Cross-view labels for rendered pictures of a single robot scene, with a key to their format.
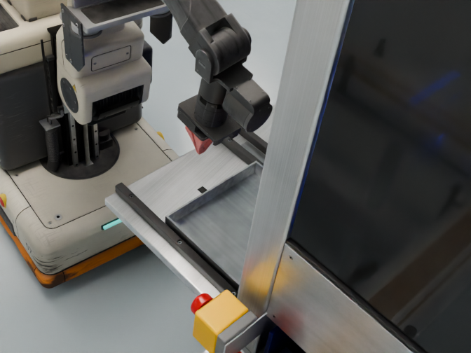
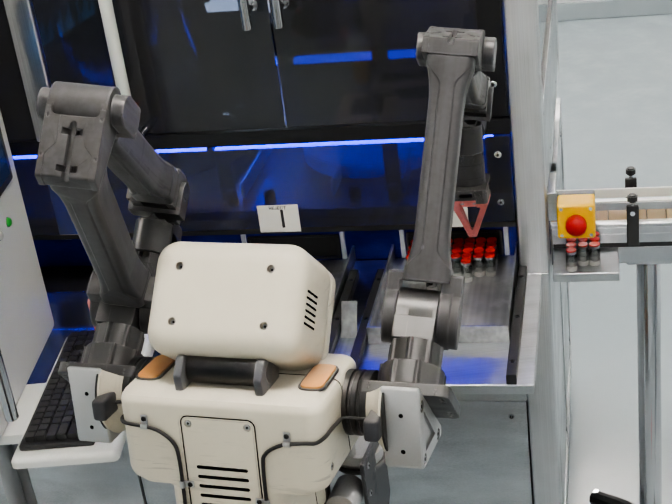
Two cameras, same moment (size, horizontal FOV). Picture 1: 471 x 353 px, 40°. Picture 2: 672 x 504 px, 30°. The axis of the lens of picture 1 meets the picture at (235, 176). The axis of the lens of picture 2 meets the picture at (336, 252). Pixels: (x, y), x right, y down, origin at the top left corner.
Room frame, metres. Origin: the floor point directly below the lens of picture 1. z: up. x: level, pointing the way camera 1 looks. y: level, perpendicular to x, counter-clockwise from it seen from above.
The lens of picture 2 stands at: (1.95, 1.75, 2.07)
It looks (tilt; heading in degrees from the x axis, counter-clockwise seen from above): 26 degrees down; 244
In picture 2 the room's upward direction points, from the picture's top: 8 degrees counter-clockwise
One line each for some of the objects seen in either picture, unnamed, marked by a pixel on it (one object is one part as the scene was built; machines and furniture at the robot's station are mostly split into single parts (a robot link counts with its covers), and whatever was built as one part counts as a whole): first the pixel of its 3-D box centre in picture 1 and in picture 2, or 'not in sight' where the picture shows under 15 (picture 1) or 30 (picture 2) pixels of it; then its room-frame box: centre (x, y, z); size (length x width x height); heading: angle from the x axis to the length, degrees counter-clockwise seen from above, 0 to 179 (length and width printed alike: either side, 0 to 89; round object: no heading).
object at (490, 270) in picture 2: not in sight; (450, 265); (0.77, -0.15, 0.90); 0.18 x 0.02 x 0.05; 140
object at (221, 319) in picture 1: (223, 325); (576, 214); (0.56, -0.02, 1.00); 0.08 x 0.07 x 0.07; 50
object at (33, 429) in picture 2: not in sight; (79, 383); (1.50, -0.38, 0.82); 0.40 x 0.14 x 0.02; 58
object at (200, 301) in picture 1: (204, 307); (576, 224); (0.59, 0.02, 0.99); 0.04 x 0.04 x 0.04; 50
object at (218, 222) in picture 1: (268, 241); (446, 289); (0.82, -0.09, 0.90); 0.34 x 0.26 x 0.04; 50
